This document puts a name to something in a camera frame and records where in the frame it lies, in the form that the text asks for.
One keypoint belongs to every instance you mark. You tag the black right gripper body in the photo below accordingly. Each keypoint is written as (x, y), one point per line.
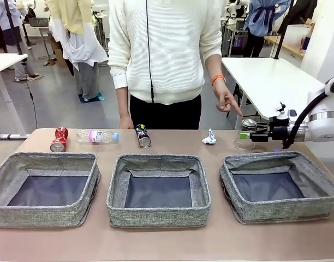
(279, 133)

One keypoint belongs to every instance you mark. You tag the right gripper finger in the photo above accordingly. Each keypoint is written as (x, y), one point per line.
(262, 127)
(244, 135)

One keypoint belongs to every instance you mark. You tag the clear plastic cup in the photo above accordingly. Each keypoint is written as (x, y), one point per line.
(249, 123)

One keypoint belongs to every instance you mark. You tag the black colourful drink can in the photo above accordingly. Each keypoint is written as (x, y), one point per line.
(143, 136)

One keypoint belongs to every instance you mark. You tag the crushed red drink can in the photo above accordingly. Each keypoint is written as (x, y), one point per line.
(59, 139)

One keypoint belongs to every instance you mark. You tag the person's right forearm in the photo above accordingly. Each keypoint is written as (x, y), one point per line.
(122, 101)

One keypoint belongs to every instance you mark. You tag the person's left forearm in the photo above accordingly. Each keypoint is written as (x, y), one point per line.
(214, 66)

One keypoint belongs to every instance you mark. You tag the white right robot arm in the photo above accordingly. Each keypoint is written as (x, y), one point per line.
(325, 128)

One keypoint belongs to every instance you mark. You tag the person's left hand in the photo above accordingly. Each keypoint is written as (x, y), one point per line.
(224, 95)

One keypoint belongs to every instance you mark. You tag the person's right hand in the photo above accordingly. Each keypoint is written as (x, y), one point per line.
(126, 122)

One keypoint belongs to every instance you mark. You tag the crumpled white paper ball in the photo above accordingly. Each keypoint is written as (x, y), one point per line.
(209, 139)

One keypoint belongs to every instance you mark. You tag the large white table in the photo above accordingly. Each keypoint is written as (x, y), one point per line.
(265, 76)

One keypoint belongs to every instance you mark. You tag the orange wristwatch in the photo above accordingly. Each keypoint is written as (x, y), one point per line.
(218, 79)

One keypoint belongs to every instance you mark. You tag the grey fabric basket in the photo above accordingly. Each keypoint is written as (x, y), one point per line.
(33, 215)
(156, 215)
(279, 210)

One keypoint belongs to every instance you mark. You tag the wooden background desk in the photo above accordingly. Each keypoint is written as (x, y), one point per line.
(287, 45)

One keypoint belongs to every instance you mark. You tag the person in white sweater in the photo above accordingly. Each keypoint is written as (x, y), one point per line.
(169, 54)

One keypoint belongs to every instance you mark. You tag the person in blue shirt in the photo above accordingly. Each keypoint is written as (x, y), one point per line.
(262, 16)

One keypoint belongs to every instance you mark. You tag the black hanging jacket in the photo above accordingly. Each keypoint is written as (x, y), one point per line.
(298, 13)

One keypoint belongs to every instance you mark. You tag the small white background robot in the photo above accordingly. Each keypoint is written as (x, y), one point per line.
(233, 6)

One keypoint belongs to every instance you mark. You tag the clear plastic bottle pink label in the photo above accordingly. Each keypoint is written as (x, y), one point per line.
(98, 136)

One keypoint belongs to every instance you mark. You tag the blue floor mat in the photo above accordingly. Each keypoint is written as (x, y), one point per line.
(97, 97)

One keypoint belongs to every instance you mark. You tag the mannequin in yellow white clothes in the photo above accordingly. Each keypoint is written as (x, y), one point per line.
(79, 41)

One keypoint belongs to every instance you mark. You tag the small white table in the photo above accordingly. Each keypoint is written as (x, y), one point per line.
(6, 61)

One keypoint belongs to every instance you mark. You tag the figure in light blue shirt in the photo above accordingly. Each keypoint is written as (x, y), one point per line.
(8, 21)

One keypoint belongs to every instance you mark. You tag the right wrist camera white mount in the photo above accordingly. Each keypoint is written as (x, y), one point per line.
(283, 113)

